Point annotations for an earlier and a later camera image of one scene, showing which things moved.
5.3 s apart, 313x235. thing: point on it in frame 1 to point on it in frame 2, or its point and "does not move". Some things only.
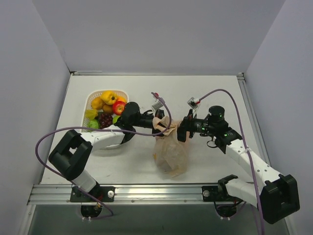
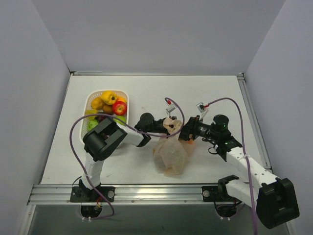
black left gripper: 158,117 to 165,124
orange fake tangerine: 122,98 does not move
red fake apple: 118,107 does not move
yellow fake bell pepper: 109,97 does not move
